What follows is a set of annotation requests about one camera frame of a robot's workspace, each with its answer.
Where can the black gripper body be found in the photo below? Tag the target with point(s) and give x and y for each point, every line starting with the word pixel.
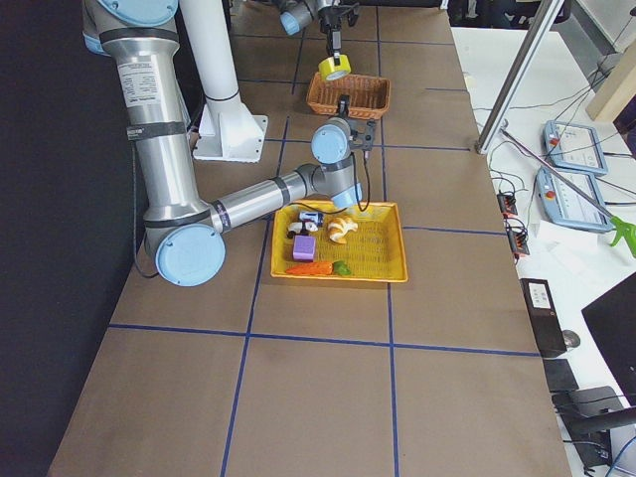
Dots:
pixel 344 105

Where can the yellow tape roll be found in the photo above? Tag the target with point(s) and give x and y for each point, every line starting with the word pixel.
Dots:
pixel 334 68

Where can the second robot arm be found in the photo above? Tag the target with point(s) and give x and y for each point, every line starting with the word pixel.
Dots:
pixel 297 15

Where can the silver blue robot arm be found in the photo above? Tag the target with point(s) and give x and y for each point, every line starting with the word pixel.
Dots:
pixel 184 234

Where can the brown wicker basket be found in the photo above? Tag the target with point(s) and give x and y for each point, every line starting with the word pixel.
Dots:
pixel 369 96

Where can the yellow plastic basket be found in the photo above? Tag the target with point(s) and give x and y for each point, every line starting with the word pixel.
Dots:
pixel 375 252

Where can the blue white toy car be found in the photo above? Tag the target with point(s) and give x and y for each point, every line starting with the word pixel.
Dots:
pixel 313 217

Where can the white pillar with base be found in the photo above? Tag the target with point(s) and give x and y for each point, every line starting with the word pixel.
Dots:
pixel 227 131

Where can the toy croissant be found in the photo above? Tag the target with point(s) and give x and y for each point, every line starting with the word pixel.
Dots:
pixel 339 227

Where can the black white toy figure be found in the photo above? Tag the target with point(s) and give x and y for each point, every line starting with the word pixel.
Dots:
pixel 301 229

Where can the purple cube block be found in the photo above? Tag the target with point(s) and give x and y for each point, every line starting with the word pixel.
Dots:
pixel 303 248

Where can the toy carrot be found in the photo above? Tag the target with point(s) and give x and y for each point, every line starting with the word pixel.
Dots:
pixel 320 268

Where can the orange black connector upper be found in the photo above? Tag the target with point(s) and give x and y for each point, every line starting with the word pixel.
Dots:
pixel 507 205

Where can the orange black connector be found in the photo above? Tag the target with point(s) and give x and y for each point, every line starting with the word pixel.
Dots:
pixel 517 234
pixel 507 205

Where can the orange black connector lower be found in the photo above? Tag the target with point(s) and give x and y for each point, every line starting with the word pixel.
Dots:
pixel 517 234

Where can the upper teach pendant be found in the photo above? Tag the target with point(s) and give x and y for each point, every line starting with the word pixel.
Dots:
pixel 574 147

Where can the teach pendant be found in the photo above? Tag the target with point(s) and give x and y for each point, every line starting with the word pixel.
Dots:
pixel 574 147
pixel 565 207

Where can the lower teach pendant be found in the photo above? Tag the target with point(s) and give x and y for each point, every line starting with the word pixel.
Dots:
pixel 565 207

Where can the black box with label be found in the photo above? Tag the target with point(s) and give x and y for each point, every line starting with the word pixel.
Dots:
pixel 543 317

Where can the reacher grabber stick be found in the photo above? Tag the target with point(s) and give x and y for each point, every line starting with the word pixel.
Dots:
pixel 623 229

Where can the black monitor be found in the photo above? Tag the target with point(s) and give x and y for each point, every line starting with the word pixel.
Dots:
pixel 610 320

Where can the aluminium frame post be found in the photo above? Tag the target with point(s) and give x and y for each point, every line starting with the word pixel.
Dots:
pixel 544 19

